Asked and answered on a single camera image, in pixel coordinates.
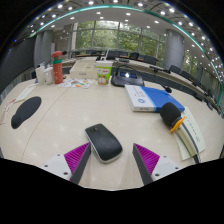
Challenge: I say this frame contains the cream paper booklet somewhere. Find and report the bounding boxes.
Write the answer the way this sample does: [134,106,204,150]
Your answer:
[14,83,39,103]

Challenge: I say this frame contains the white cardboard box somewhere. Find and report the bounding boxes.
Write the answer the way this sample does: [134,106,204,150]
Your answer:
[69,60,99,80]

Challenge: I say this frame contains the green printed paper cup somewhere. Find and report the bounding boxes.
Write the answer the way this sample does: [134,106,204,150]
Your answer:
[95,60,114,86]

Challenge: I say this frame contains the red and white magazine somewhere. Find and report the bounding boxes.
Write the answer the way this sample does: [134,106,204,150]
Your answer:
[0,98,17,126]

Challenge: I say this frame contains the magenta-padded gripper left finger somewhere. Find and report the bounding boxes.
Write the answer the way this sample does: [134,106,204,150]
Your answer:
[42,142,92,185]

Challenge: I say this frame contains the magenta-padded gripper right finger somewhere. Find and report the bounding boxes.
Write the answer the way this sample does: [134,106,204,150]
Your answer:
[132,143,183,186]

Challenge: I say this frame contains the handheld microphone black foam head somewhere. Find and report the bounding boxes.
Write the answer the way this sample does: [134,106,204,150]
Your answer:
[159,102,201,164]

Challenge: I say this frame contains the blue and white book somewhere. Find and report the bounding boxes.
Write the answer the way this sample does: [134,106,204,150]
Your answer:
[124,84,186,113]

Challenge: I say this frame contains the white lidded mug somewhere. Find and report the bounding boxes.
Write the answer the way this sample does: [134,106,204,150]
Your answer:
[44,67,55,85]

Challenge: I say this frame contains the ceiling lights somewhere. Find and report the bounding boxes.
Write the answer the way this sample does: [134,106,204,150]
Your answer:
[13,0,223,73]

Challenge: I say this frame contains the row of dark chairs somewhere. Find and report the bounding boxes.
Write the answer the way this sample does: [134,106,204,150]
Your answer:
[69,49,218,101]

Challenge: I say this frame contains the red thermos bottle green band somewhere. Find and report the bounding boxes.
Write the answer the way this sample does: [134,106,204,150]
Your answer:
[51,50,64,85]

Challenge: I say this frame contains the black mouse pad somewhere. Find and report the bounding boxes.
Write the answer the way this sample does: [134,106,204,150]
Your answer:
[10,96,43,130]

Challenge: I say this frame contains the long curved conference desk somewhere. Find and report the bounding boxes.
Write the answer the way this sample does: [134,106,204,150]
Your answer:
[61,54,224,114]

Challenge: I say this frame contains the stack of white paper cups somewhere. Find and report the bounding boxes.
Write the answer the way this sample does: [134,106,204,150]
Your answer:
[34,64,46,85]

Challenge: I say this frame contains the white lined paper booklet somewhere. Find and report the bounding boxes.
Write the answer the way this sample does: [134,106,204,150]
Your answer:
[173,106,207,162]

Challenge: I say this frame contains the dark wall screen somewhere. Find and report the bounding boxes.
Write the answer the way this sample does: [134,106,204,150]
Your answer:
[0,36,37,96]

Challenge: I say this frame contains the black conference microphone unit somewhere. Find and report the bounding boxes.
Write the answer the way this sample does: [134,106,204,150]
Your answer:
[110,63,173,94]

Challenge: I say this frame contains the black computer mouse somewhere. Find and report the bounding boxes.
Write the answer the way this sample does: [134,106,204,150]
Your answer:
[84,123,124,164]

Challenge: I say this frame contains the colourful printed leaflet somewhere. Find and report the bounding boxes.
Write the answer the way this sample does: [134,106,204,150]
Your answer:
[58,78,96,90]

